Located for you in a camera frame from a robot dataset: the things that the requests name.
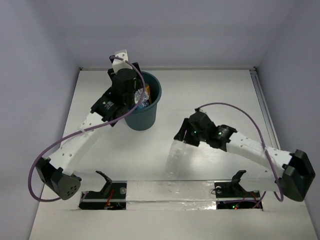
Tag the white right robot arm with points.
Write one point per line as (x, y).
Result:
(292, 172)

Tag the clear bottle sideways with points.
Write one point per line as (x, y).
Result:
(174, 159)

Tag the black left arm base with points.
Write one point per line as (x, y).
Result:
(112, 196)

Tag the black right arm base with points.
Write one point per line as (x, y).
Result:
(230, 195)

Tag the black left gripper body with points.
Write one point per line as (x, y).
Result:
(136, 67)

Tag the aluminium rail on table edge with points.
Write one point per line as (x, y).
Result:
(264, 109)

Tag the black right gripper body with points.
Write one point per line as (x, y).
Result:
(193, 137)

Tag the silver foil tape strip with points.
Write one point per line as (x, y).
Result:
(170, 195)

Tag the blue cap blue label bottle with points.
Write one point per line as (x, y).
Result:
(143, 105)

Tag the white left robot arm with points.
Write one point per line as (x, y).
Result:
(56, 164)

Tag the orange yellow label bottle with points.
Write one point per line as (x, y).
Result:
(148, 92)

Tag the clear crushed bottle white cap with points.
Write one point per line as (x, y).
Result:
(141, 95)

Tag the dark green ribbed bin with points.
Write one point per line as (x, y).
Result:
(143, 119)

